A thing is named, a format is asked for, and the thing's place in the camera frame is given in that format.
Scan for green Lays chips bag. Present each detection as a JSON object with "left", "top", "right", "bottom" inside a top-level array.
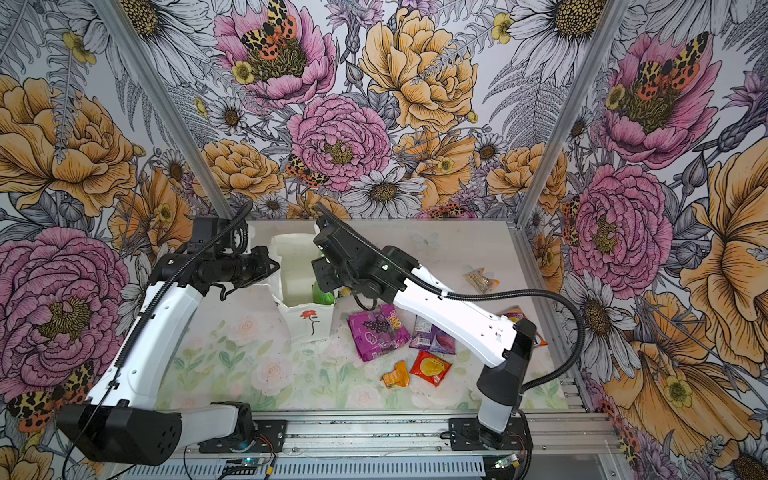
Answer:
[{"left": 311, "top": 256, "right": 336, "bottom": 305}]

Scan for magenta snack bag yellow letters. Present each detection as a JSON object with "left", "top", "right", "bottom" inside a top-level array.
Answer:
[{"left": 348, "top": 305, "right": 411, "bottom": 362}]

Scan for white paper bag red flower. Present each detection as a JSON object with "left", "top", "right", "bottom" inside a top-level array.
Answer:
[{"left": 237, "top": 226, "right": 336, "bottom": 346}]

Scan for purple white snack bag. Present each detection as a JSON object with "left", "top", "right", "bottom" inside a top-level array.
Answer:
[{"left": 409, "top": 317, "right": 456, "bottom": 355}]

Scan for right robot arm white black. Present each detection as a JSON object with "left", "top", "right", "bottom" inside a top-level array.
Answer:
[{"left": 312, "top": 224, "right": 536, "bottom": 434}]

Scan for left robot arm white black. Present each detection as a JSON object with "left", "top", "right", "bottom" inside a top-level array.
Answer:
[{"left": 58, "top": 246, "right": 279, "bottom": 466}]

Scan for Fox's red fruit candy bag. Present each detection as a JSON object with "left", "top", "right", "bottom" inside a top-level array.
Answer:
[{"left": 502, "top": 306, "right": 548, "bottom": 348}]

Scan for small orange snack packet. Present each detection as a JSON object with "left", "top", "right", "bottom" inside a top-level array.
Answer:
[{"left": 381, "top": 360, "right": 410, "bottom": 389}]

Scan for red yellow snack packet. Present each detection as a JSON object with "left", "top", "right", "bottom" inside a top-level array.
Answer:
[{"left": 410, "top": 351, "right": 452, "bottom": 387}]

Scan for small clear nut packet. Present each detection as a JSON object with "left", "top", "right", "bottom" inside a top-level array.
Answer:
[{"left": 464, "top": 268, "right": 500, "bottom": 294}]

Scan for small green circuit board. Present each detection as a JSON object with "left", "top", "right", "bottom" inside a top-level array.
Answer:
[{"left": 493, "top": 453, "right": 520, "bottom": 469}]

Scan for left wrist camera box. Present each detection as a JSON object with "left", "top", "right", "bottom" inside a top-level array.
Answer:
[{"left": 186, "top": 217, "right": 248, "bottom": 256}]

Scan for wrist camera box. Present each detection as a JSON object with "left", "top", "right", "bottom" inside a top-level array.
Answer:
[
  {"left": 186, "top": 217, "right": 248, "bottom": 256},
  {"left": 315, "top": 210, "right": 339, "bottom": 237}
]

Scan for left black corrugated cable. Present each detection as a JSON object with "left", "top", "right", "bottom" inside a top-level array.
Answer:
[{"left": 59, "top": 197, "right": 256, "bottom": 480}]

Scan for black corrugated cable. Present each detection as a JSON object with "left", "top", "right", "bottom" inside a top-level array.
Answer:
[
  {"left": 315, "top": 201, "right": 587, "bottom": 395},
  {"left": 59, "top": 197, "right": 256, "bottom": 480}
]

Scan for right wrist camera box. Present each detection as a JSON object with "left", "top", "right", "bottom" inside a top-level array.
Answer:
[{"left": 315, "top": 210, "right": 339, "bottom": 237}]

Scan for right black corrugated cable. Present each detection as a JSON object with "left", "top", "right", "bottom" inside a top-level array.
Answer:
[{"left": 315, "top": 201, "right": 587, "bottom": 395}]

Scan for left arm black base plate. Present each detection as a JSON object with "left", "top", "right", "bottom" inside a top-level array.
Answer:
[{"left": 198, "top": 419, "right": 288, "bottom": 454}]

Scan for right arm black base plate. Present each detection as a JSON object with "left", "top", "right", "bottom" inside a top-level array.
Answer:
[{"left": 441, "top": 416, "right": 533, "bottom": 452}]

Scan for white slotted cable duct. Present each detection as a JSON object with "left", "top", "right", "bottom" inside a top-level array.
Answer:
[{"left": 124, "top": 456, "right": 486, "bottom": 479}]

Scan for left aluminium corner post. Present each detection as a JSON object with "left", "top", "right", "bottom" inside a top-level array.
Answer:
[{"left": 94, "top": 1, "right": 234, "bottom": 219}]

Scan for aluminium corner post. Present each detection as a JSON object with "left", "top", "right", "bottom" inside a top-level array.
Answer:
[
  {"left": 515, "top": 0, "right": 631, "bottom": 230},
  {"left": 94, "top": 1, "right": 234, "bottom": 219}
]

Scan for aluminium front rail frame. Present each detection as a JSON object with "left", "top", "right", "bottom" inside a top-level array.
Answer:
[{"left": 101, "top": 407, "right": 625, "bottom": 463}]

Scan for right aluminium corner post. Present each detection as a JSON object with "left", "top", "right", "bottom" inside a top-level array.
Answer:
[{"left": 515, "top": 0, "right": 631, "bottom": 230}]

